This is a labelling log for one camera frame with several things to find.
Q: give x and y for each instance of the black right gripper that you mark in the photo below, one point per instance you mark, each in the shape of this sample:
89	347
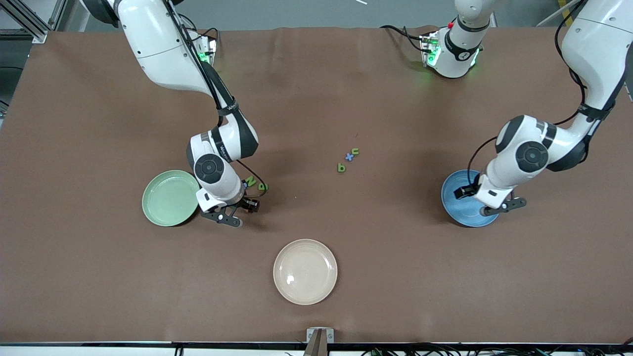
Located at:
248	203

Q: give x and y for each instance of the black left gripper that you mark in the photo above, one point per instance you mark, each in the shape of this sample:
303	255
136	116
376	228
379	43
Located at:
467	192

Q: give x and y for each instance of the green capital letter N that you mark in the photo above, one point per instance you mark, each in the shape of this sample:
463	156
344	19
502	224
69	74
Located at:
250	181

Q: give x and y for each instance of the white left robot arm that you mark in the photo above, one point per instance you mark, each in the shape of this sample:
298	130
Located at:
593	44

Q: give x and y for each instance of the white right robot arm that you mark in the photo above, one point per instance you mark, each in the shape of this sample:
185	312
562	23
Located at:
158	49

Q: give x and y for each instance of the blue plate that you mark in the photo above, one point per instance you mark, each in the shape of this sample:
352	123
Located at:
462	215

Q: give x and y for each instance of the brown table mat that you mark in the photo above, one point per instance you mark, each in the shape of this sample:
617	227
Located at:
306	217

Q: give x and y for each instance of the beige plate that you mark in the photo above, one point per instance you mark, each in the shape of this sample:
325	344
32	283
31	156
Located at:
305	272

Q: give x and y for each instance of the green plate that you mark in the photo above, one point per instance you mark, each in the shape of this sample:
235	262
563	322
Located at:
163	207

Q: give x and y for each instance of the metal bracket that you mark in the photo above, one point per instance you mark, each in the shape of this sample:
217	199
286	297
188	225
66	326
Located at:
330	334

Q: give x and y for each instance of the tan mounting post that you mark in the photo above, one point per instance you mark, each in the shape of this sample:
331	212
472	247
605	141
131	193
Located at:
316	349

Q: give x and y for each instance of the white table rail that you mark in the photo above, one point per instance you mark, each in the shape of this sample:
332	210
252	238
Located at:
74	351

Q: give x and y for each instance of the aluminium frame post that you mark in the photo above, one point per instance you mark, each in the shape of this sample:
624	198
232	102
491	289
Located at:
38	33

